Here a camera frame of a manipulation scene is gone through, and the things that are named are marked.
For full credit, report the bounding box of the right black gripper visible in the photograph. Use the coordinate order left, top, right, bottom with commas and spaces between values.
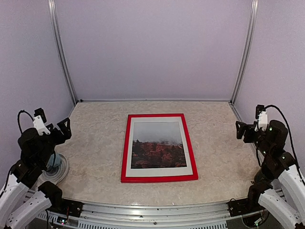
236, 121, 273, 158

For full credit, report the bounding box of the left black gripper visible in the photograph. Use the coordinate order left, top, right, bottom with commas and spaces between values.
37, 117, 71, 167

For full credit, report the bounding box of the white mat board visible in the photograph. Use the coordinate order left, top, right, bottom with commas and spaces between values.
125, 116, 193, 178

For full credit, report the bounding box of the white photo paper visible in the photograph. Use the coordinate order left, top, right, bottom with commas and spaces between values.
131, 122, 187, 169

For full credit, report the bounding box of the wooden red photo frame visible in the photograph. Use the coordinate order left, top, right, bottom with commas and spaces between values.
120, 113, 199, 184

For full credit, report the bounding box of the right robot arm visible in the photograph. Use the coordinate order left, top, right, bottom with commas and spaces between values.
235, 120, 305, 229

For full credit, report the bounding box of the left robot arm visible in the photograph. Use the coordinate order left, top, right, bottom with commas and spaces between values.
0, 116, 71, 229

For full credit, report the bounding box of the light blue cup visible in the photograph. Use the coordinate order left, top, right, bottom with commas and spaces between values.
47, 152, 61, 169

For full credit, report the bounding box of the white round plate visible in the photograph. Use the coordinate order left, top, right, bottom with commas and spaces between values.
39, 154, 69, 184

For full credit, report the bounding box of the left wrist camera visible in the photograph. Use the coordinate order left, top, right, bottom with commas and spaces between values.
33, 108, 51, 136

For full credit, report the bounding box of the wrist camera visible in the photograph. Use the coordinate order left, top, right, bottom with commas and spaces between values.
33, 108, 51, 136
254, 104, 268, 132

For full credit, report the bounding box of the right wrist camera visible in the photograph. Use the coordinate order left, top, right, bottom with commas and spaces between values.
254, 104, 268, 132

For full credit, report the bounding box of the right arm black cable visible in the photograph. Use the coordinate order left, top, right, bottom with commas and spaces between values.
254, 104, 301, 167

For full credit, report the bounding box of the aluminium front rail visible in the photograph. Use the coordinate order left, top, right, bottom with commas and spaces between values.
22, 189, 290, 229

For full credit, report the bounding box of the left aluminium post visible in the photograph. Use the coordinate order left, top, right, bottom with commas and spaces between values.
48, 0, 78, 106

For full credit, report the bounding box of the aluminium post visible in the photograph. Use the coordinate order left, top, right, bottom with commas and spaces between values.
229, 0, 259, 104
48, 0, 78, 106

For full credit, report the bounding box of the right aluminium post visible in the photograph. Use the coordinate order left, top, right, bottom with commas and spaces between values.
229, 0, 259, 104

